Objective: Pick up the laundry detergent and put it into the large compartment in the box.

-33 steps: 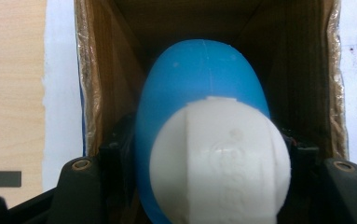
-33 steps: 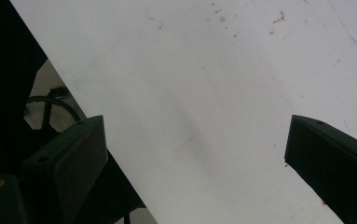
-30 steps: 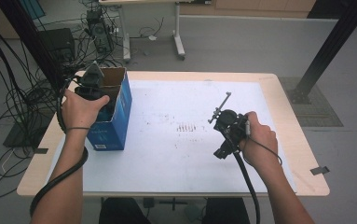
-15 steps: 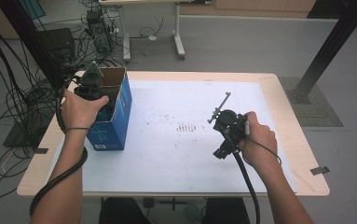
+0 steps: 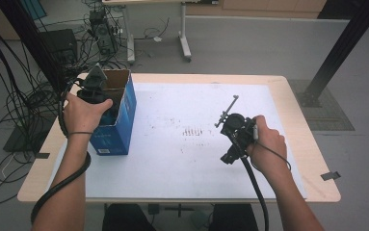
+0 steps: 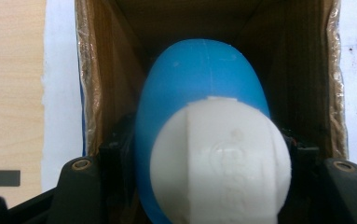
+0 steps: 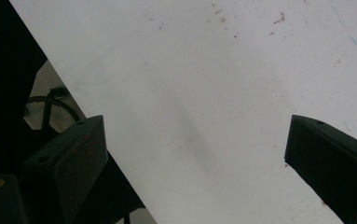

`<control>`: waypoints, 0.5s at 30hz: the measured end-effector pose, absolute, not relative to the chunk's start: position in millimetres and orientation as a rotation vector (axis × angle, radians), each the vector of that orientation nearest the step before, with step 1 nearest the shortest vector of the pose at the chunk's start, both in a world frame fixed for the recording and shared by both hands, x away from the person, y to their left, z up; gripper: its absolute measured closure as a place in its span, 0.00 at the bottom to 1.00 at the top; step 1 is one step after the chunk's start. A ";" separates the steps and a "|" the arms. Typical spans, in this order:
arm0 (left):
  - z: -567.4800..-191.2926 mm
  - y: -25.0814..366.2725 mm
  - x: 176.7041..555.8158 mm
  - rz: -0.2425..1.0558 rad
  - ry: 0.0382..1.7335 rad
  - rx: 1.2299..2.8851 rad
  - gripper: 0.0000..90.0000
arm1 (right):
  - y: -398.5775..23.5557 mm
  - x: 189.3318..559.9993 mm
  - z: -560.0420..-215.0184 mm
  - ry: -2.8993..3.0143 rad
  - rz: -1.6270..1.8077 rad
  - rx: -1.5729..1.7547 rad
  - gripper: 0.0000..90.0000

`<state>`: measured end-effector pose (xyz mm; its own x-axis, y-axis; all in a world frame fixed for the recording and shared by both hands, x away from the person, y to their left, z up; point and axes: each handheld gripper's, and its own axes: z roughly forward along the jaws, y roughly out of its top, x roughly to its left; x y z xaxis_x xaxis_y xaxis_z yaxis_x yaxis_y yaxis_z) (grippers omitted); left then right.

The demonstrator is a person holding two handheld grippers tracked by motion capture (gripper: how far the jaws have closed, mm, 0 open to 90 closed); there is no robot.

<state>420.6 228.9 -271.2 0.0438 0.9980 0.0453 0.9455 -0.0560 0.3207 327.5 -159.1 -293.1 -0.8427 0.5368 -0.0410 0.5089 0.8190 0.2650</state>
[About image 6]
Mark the grey tape piece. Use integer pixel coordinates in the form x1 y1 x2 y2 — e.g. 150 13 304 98
0 169 21 188

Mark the blue cardboard box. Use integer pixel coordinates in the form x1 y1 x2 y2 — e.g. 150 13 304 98
75 0 350 161

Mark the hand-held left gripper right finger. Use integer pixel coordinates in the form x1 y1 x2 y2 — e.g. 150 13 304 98
278 126 323 224

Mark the white paper mat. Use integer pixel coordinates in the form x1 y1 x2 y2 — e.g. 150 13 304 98
40 0 357 193

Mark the blue bottle with white cap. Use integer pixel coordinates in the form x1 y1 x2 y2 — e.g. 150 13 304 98
133 38 293 224

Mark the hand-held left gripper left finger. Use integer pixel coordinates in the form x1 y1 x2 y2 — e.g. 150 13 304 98
98 113 139 224

